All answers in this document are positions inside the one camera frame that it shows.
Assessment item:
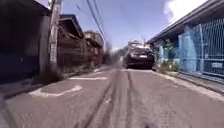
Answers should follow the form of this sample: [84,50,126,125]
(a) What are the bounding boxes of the green plants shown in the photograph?
[156,39,181,74]

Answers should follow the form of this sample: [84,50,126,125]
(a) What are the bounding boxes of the dark car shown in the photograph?
[122,40,156,70]

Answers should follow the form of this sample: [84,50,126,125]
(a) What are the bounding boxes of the building with blue fence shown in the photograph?
[146,0,224,79]

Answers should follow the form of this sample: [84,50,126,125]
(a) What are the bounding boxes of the grey concrete road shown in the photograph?
[0,64,224,128]

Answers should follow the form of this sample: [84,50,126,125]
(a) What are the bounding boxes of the overhead wires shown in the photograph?
[74,0,109,44]

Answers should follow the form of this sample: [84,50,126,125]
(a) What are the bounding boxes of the dark building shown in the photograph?
[0,0,51,84]

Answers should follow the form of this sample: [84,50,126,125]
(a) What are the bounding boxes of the brown building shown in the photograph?
[57,13,86,69]
[83,30,105,66]

